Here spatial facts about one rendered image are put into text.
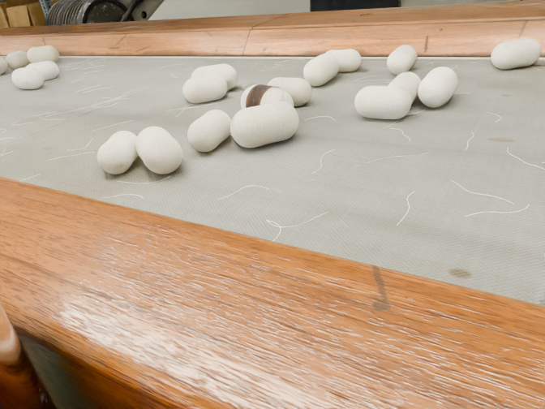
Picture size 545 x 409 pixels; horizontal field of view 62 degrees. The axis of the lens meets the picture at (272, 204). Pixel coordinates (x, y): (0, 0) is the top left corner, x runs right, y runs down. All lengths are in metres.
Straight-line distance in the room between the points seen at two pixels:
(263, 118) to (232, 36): 0.28
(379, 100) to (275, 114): 0.06
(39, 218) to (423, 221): 0.14
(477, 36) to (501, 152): 0.19
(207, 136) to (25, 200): 0.10
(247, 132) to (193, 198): 0.05
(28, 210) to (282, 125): 0.13
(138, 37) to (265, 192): 0.43
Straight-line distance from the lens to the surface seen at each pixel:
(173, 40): 0.56
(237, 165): 0.23
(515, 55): 0.36
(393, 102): 0.26
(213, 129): 0.25
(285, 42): 0.47
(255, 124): 0.24
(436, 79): 0.28
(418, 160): 0.22
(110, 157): 0.24
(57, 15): 1.00
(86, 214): 0.16
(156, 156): 0.23
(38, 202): 0.18
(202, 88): 0.34
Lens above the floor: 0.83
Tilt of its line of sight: 29 degrees down
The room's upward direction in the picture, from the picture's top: 8 degrees counter-clockwise
